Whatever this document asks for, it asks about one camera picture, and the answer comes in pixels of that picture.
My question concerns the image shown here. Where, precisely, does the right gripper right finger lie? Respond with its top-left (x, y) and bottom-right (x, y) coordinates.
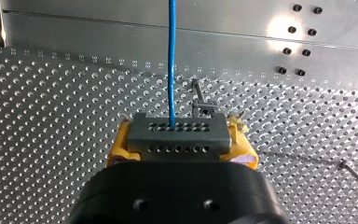
top-left (219, 113), bottom-right (260, 171)

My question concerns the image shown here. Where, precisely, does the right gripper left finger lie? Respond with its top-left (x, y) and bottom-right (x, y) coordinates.
top-left (106, 119), bottom-right (142, 168)

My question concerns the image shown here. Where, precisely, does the connector holder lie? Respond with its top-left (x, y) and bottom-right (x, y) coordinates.
top-left (190, 78), bottom-right (219, 119)

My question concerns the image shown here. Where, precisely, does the metal post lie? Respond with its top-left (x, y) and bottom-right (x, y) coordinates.
top-left (338, 160), bottom-right (358, 200)

